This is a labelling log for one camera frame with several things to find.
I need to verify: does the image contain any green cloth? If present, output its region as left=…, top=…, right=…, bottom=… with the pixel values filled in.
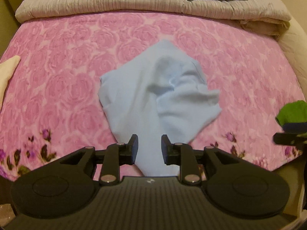
left=275, top=100, right=307, bottom=127

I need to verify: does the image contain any light blue sweatshirt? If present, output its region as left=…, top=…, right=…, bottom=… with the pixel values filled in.
left=98, top=40, right=221, bottom=177

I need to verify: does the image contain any pink floral bed blanket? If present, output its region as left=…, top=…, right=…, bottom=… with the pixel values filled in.
left=1, top=12, right=304, bottom=180

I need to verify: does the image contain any cream quilted headboard cushion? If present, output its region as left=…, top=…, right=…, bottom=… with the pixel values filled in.
left=277, top=17, right=307, bottom=99

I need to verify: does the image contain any folded beige blanket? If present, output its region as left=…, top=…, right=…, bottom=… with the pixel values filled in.
left=239, top=18, right=290, bottom=40

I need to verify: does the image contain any folded striped grey quilt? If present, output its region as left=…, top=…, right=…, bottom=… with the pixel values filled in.
left=15, top=0, right=291, bottom=23

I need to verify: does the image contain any cream white cloth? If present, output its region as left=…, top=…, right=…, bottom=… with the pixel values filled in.
left=0, top=55, right=21, bottom=108

